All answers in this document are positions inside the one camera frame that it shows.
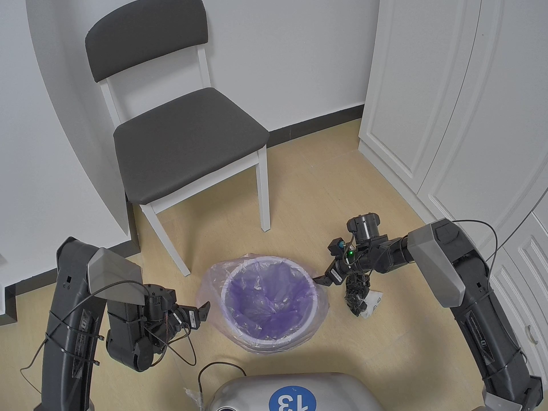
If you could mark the black plastic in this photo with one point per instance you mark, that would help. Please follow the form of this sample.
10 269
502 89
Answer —
357 291

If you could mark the white trash bin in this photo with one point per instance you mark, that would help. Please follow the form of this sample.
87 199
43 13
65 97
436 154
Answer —
306 323

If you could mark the white wardrobe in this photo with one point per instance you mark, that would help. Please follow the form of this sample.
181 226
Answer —
449 101

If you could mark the white paper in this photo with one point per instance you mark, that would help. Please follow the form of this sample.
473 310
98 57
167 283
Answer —
373 302

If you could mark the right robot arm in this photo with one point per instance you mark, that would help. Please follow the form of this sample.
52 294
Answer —
462 272

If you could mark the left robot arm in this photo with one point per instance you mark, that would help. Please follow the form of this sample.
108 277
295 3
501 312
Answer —
72 315

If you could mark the purple plastic bag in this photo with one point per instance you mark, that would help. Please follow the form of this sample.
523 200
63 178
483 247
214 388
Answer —
265 293

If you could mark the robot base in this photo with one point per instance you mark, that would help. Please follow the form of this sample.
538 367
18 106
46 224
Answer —
291 392

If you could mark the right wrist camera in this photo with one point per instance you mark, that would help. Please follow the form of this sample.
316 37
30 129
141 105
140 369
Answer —
337 246

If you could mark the grey white chair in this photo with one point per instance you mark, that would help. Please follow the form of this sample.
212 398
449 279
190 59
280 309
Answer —
188 144

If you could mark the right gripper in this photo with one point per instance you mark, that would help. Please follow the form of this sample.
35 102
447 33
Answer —
336 272

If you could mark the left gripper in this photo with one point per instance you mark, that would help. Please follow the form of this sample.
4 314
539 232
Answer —
184 317

